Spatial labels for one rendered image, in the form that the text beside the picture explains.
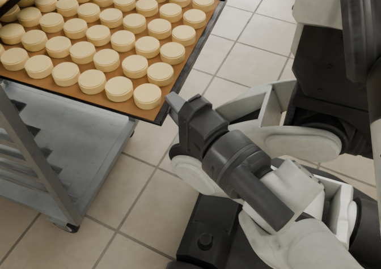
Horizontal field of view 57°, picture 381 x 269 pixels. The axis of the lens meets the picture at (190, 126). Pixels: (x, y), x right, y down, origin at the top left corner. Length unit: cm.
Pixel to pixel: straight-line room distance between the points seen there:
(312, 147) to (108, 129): 89
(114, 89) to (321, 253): 43
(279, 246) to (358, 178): 114
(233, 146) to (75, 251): 95
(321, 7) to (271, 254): 31
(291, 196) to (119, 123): 102
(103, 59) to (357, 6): 50
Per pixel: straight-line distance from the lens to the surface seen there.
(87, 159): 135
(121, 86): 65
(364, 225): 107
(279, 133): 72
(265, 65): 189
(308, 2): 49
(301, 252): 44
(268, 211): 47
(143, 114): 63
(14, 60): 77
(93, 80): 67
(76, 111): 151
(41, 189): 121
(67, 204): 114
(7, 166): 122
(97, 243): 136
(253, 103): 85
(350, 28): 32
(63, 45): 76
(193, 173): 91
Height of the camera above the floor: 125
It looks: 52 degrees down
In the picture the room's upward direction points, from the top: straight up
